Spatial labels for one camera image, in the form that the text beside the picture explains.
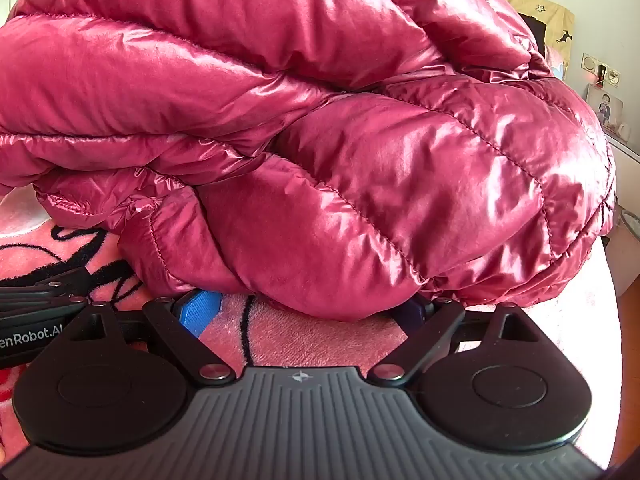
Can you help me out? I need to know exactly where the photo frame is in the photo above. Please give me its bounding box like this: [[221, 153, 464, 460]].
[[586, 84, 625, 128]]

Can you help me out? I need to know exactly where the wall socket panel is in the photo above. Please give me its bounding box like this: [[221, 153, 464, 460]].
[[581, 52, 621, 88]]

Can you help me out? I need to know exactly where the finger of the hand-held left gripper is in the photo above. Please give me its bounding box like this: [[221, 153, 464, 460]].
[[0, 269, 91, 317]]

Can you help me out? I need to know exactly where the black folded cloth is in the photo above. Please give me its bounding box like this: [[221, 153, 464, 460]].
[[520, 10, 552, 57]]

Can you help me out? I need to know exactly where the white trash bin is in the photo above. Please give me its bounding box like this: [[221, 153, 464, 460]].
[[607, 210, 640, 298]]

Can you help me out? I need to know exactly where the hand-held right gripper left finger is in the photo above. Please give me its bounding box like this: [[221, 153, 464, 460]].
[[75, 290, 236, 386]]

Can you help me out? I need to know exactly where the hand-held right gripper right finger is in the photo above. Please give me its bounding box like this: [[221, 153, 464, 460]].
[[367, 299, 541, 386]]

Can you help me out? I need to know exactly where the white nightstand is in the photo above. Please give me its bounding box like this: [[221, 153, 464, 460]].
[[604, 129, 640, 163]]

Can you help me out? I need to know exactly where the pink bed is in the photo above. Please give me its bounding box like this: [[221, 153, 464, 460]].
[[0, 190, 623, 466]]

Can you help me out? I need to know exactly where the red down jacket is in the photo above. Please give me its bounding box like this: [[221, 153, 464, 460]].
[[0, 0, 617, 322]]

